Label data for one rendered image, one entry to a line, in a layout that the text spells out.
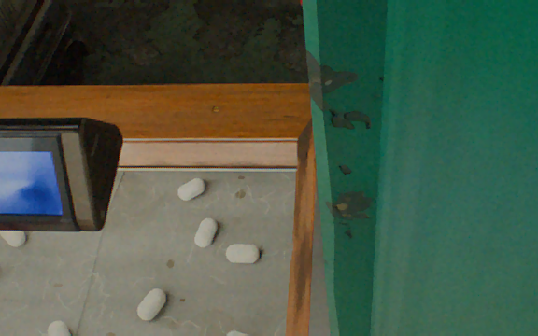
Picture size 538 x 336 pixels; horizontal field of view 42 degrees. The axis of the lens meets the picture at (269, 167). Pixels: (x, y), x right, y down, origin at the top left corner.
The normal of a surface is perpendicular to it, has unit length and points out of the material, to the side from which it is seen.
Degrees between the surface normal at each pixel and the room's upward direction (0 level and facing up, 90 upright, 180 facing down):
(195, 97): 0
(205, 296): 0
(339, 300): 90
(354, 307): 90
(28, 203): 58
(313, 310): 0
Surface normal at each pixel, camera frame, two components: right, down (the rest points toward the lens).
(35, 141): -0.11, 0.41
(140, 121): -0.10, -0.55
